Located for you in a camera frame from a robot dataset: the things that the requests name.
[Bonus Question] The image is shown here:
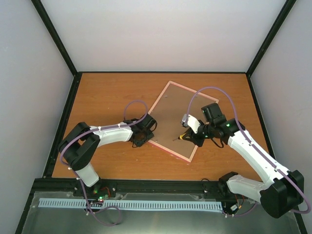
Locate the right connector with wires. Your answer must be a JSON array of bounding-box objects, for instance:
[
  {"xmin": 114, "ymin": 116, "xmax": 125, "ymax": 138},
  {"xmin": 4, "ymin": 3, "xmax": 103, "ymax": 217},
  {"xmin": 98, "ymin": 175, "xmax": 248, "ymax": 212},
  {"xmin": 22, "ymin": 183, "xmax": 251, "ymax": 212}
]
[{"xmin": 230, "ymin": 194, "xmax": 245, "ymax": 213}]

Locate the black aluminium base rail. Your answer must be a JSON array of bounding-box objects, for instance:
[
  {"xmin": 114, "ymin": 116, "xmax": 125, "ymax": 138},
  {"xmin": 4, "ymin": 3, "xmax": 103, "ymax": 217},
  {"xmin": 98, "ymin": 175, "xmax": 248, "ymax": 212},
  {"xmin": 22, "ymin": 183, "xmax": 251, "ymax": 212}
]
[{"xmin": 33, "ymin": 177, "xmax": 292, "ymax": 202}]

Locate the yellow handled screwdriver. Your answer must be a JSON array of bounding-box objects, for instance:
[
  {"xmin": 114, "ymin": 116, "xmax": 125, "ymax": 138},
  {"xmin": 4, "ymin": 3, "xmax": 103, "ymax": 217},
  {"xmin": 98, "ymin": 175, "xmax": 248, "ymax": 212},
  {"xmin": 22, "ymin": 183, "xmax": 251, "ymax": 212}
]
[{"xmin": 173, "ymin": 135, "xmax": 184, "ymax": 141}]

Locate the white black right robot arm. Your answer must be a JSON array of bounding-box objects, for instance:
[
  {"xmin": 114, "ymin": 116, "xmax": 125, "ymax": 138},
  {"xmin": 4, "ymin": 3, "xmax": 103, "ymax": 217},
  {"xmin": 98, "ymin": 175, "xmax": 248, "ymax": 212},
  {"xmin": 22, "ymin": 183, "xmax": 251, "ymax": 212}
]
[{"xmin": 179, "ymin": 103, "xmax": 304, "ymax": 218}]

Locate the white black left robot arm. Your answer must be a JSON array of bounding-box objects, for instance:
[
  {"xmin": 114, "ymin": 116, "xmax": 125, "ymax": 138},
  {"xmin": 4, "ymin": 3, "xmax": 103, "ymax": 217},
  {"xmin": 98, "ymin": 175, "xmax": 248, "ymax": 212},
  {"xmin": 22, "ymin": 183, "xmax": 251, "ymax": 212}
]
[{"xmin": 58, "ymin": 114, "xmax": 157, "ymax": 196}]

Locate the light blue cable duct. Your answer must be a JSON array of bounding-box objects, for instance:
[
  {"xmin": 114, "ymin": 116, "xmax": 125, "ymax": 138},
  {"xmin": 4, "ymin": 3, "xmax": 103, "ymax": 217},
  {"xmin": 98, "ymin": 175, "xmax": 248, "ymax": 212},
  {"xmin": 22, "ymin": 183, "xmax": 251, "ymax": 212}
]
[{"xmin": 38, "ymin": 198, "xmax": 223, "ymax": 213}]

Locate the black enclosure post right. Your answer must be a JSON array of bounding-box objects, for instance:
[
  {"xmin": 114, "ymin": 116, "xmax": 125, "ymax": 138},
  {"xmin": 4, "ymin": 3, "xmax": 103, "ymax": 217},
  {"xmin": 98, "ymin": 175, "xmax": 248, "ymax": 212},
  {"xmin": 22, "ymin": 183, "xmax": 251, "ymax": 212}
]
[{"xmin": 246, "ymin": 0, "xmax": 296, "ymax": 79}]

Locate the black enclosure post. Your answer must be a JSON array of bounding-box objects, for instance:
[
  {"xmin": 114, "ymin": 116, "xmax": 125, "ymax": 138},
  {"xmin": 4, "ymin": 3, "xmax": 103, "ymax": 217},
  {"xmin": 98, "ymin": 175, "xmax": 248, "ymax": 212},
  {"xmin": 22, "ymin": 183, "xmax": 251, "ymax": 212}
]
[
  {"xmin": 246, "ymin": 0, "xmax": 296, "ymax": 79},
  {"xmin": 31, "ymin": 0, "xmax": 78, "ymax": 77}
]

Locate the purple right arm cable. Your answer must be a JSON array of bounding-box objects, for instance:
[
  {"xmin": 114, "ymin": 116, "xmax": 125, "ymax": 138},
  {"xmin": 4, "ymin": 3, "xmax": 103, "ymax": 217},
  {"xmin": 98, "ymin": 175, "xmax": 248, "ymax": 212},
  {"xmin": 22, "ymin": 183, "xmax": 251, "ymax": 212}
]
[{"xmin": 186, "ymin": 86, "xmax": 312, "ymax": 217}]

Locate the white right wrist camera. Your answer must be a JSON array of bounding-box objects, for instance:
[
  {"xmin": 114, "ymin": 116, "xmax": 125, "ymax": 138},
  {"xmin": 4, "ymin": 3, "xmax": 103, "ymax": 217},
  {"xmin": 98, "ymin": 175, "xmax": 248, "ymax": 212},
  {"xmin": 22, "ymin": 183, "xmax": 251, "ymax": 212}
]
[{"xmin": 181, "ymin": 114, "xmax": 201, "ymax": 134}]

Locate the left controller board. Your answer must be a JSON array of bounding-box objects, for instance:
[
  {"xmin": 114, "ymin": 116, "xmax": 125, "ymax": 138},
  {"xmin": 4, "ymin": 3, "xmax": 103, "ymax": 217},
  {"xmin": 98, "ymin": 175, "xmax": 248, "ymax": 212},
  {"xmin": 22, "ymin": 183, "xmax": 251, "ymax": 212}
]
[{"xmin": 87, "ymin": 186, "xmax": 111, "ymax": 207}]

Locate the metal base plate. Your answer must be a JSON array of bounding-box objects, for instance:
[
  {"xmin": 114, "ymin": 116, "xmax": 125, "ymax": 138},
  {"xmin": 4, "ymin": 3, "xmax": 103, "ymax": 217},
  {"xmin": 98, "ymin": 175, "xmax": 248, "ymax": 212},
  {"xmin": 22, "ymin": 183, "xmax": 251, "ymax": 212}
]
[{"xmin": 19, "ymin": 193, "xmax": 301, "ymax": 234}]

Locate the pink picture frame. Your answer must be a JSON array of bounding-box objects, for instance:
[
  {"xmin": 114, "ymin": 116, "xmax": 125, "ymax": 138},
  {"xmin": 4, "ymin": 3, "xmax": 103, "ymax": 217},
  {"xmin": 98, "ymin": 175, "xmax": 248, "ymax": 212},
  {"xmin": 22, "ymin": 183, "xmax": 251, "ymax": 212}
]
[{"xmin": 149, "ymin": 81, "xmax": 218, "ymax": 162}]

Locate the black enclosure post left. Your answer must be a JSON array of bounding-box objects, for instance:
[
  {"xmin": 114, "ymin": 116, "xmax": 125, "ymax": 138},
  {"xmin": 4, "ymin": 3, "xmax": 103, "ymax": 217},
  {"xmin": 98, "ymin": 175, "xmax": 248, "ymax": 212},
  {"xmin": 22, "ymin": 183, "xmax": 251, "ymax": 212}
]
[{"xmin": 31, "ymin": 0, "xmax": 78, "ymax": 77}]

